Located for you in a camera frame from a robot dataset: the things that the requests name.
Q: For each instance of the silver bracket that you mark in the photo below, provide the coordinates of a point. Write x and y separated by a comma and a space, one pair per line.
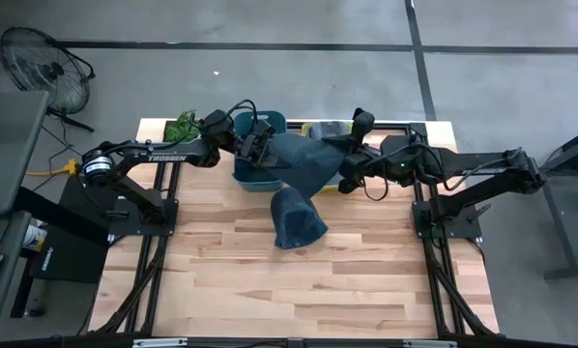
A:
429, 343
159, 342

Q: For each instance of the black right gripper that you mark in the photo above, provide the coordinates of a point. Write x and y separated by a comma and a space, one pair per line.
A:
361, 166

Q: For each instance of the dark teal cap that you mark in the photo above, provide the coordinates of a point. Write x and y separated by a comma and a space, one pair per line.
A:
308, 164

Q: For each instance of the teal plastic basket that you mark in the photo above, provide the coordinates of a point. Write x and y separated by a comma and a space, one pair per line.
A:
255, 181

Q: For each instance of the white can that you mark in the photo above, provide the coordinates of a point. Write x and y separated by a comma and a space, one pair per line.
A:
34, 237

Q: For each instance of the black frame bar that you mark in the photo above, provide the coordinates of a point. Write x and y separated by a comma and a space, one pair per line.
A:
289, 343

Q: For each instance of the grey desk top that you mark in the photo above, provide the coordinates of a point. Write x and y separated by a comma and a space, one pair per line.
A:
8, 150

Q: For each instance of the black Trossen controller box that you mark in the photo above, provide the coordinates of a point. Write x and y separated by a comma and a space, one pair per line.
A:
71, 256

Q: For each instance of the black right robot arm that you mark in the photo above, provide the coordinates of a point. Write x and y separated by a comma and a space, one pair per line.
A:
482, 169

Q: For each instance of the grey desk panel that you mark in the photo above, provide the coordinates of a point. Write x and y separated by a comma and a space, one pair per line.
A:
13, 241

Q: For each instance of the black aluminium table frame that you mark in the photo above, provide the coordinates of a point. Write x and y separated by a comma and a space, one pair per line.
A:
395, 126

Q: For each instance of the black floor fan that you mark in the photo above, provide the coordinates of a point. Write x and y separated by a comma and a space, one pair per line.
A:
45, 67

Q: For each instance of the grey cap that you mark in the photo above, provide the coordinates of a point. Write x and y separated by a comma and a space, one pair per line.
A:
330, 129

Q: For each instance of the dark blue denim cap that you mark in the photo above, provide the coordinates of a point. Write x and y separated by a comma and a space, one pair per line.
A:
296, 222

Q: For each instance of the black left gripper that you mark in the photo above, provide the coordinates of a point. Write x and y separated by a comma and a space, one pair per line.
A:
255, 142

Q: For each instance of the green plant in white pot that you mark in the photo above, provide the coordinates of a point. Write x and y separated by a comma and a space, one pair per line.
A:
180, 128

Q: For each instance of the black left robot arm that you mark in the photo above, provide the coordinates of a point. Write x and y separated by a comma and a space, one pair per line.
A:
168, 157

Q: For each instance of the grey metal table stand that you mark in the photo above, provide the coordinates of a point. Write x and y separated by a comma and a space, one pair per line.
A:
559, 208

